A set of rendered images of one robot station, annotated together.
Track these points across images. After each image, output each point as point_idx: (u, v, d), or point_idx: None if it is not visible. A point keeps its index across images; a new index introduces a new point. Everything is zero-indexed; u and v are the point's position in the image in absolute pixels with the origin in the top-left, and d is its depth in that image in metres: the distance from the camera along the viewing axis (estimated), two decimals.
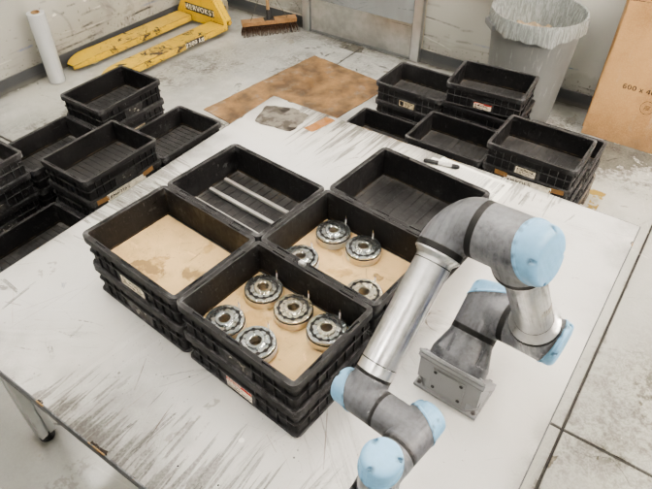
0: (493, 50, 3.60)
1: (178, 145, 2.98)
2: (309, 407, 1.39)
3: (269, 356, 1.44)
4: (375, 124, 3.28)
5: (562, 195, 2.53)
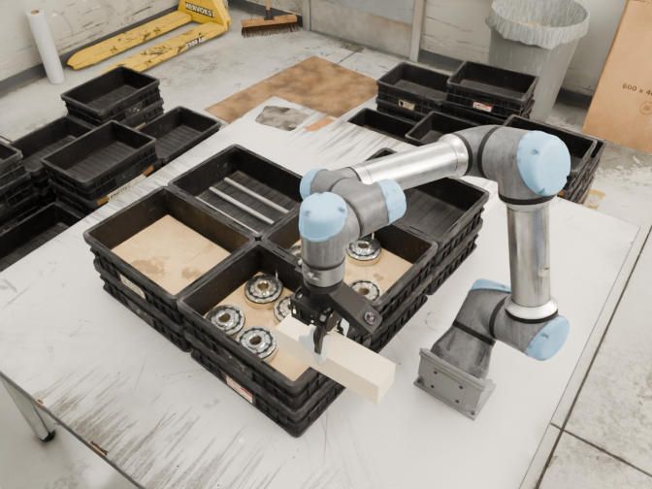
0: (493, 50, 3.60)
1: (178, 145, 2.98)
2: (309, 407, 1.39)
3: (269, 356, 1.44)
4: (375, 124, 3.28)
5: (562, 195, 2.53)
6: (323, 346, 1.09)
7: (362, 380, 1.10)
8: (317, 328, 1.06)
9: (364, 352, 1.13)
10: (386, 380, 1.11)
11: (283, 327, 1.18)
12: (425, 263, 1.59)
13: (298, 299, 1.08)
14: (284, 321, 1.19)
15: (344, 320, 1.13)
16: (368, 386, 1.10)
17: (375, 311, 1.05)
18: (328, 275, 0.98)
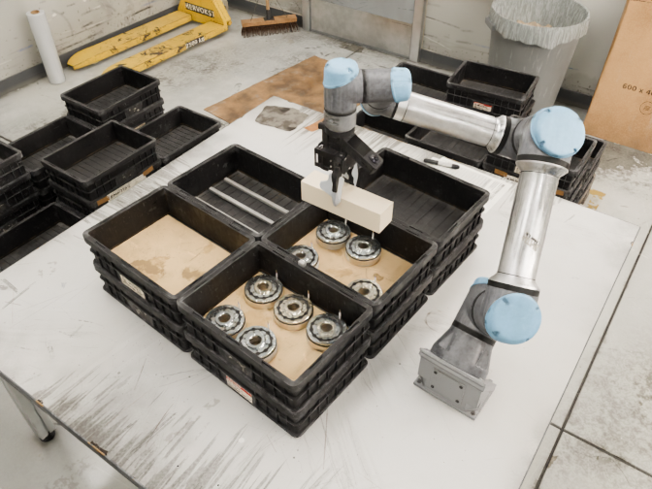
0: (493, 50, 3.60)
1: (178, 145, 2.98)
2: (309, 407, 1.39)
3: (269, 356, 1.44)
4: (375, 124, 3.28)
5: (562, 195, 2.53)
6: (339, 186, 1.45)
7: (368, 212, 1.46)
8: (335, 169, 1.42)
9: (369, 195, 1.49)
10: (386, 213, 1.47)
11: (308, 180, 1.54)
12: (425, 263, 1.59)
13: (320, 149, 1.44)
14: (308, 177, 1.55)
15: (354, 171, 1.49)
16: (373, 217, 1.46)
17: (378, 155, 1.41)
18: (343, 120, 1.34)
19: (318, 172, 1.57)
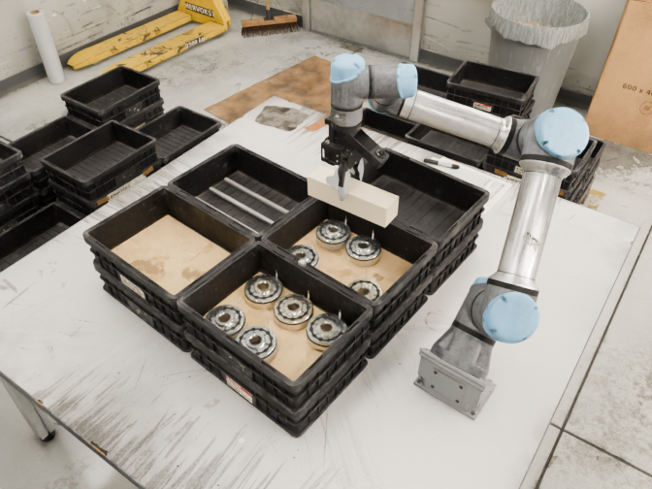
0: (493, 50, 3.60)
1: (178, 145, 2.98)
2: (309, 407, 1.39)
3: (269, 356, 1.44)
4: (375, 124, 3.28)
5: (562, 195, 2.53)
6: (344, 180, 1.47)
7: (374, 207, 1.48)
8: (342, 163, 1.44)
9: (374, 190, 1.51)
10: (392, 208, 1.48)
11: (313, 176, 1.56)
12: (425, 263, 1.59)
13: (326, 145, 1.46)
14: (314, 172, 1.57)
15: (360, 166, 1.51)
16: (378, 211, 1.48)
17: (384, 150, 1.43)
18: (350, 115, 1.36)
19: (324, 167, 1.58)
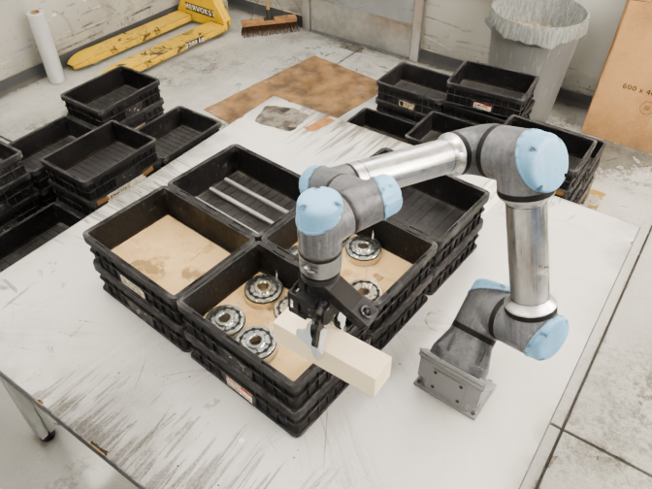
0: (493, 50, 3.60)
1: (178, 145, 2.98)
2: (309, 407, 1.39)
3: (269, 356, 1.44)
4: (375, 124, 3.28)
5: (562, 195, 2.53)
6: (320, 340, 1.10)
7: (359, 374, 1.11)
8: (314, 321, 1.07)
9: (361, 345, 1.15)
10: (383, 373, 1.12)
11: (280, 321, 1.19)
12: (425, 263, 1.59)
13: (295, 293, 1.09)
14: (282, 315, 1.20)
15: (342, 314, 1.14)
16: (365, 379, 1.11)
17: (372, 305, 1.06)
18: (324, 268, 0.99)
19: None
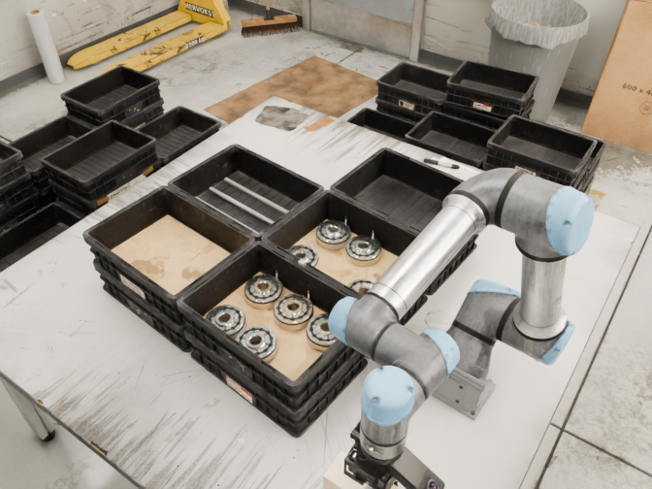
0: (493, 50, 3.60)
1: (178, 145, 2.98)
2: (309, 407, 1.39)
3: (269, 356, 1.44)
4: (375, 124, 3.28)
5: None
6: None
7: None
8: None
9: None
10: None
11: (332, 474, 1.11)
12: None
13: (352, 459, 1.01)
14: (333, 467, 1.12)
15: None
16: None
17: (438, 477, 0.98)
18: (391, 450, 0.91)
19: (346, 455, 1.13)
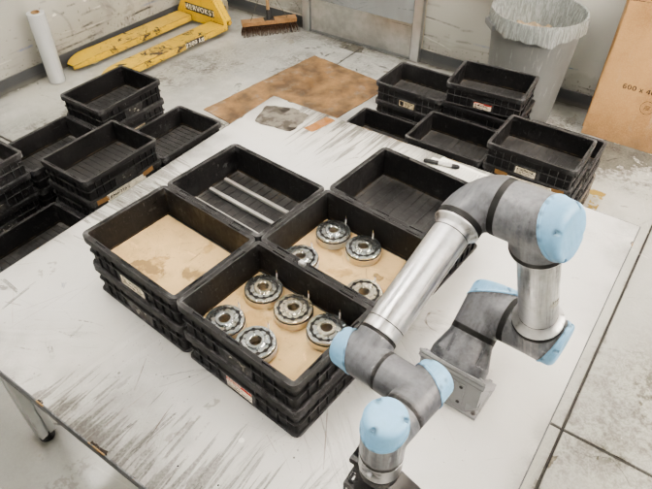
0: (493, 50, 3.60)
1: (178, 145, 2.98)
2: (309, 407, 1.39)
3: (269, 356, 1.44)
4: (375, 124, 3.28)
5: None
6: None
7: None
8: None
9: None
10: None
11: None
12: None
13: (351, 481, 1.06)
14: None
15: None
16: None
17: None
18: (387, 475, 0.96)
19: None
